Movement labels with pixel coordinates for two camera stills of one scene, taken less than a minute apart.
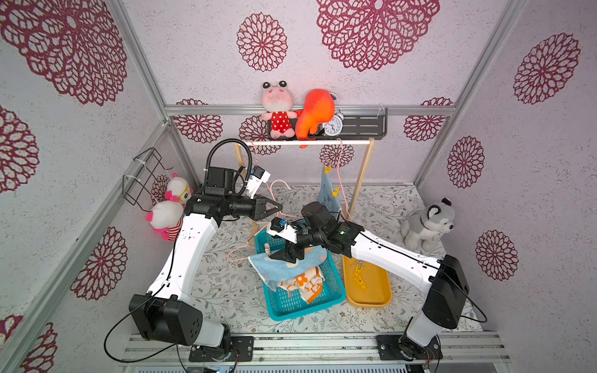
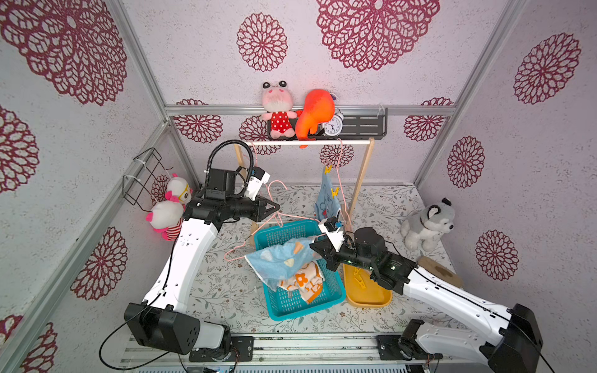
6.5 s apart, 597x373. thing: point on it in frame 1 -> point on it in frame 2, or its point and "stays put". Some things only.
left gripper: (260, 207) stays put
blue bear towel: (326, 194) stays put
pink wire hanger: (338, 142) stays put
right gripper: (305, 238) -> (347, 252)
